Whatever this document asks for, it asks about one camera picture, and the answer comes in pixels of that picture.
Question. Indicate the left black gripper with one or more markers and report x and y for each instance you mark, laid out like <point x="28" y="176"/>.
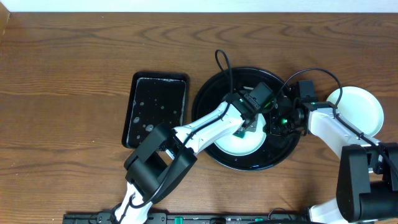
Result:
<point x="254" y="130"/>

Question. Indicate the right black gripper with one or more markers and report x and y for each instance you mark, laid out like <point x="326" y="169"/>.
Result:
<point x="274" y="130"/>

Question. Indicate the light blue plate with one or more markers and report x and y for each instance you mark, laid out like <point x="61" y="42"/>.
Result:
<point x="241" y="147"/>
<point x="361" y="109"/>

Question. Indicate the green yellow sponge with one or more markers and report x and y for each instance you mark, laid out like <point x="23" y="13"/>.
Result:
<point x="240" y="134"/>

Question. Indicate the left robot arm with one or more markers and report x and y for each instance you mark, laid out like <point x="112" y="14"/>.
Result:
<point x="166" y="155"/>

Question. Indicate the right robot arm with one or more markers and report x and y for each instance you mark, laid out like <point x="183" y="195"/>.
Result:
<point x="366" y="189"/>

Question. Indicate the black round tray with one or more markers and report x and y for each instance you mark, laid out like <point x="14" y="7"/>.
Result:
<point x="275" y="148"/>

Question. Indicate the black rectangular tray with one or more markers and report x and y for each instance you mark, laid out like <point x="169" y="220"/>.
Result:
<point x="155" y="98"/>

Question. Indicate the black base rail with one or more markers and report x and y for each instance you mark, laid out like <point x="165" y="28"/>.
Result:
<point x="163" y="218"/>

